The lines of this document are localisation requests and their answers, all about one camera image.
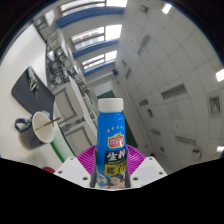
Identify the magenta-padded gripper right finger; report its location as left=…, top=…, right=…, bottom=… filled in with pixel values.
left=125, top=145, right=168, bottom=189

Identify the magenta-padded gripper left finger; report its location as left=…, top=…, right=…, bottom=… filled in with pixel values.
left=53, top=145, right=98, bottom=189

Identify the blue white-capped drink bottle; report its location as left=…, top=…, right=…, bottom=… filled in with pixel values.
left=89, top=97, right=129, bottom=190

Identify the gold stirring stick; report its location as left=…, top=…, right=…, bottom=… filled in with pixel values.
left=34, top=116, right=62, bottom=131

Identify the dark blue mug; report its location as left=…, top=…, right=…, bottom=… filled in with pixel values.
left=14, top=111, right=56, bottom=150

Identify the group of ceiling lights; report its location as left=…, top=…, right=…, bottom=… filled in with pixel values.
left=136, top=0, right=224, bottom=154

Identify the dark grey flat pad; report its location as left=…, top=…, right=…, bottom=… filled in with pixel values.
left=10, top=65, right=56, bottom=116

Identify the group of classroom chairs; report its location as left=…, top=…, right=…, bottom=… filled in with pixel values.
left=31, top=14, right=101, bottom=158

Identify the blue window curtain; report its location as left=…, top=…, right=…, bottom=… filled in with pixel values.
left=55, top=5, right=125, bottom=29
left=83, top=59, right=116, bottom=78
left=72, top=38, right=120, bottom=60

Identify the tall classroom window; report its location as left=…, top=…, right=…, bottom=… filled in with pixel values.
left=80, top=49, right=118, bottom=69
left=59, top=0, right=128, bottom=13
left=70, top=23, right=123, bottom=44

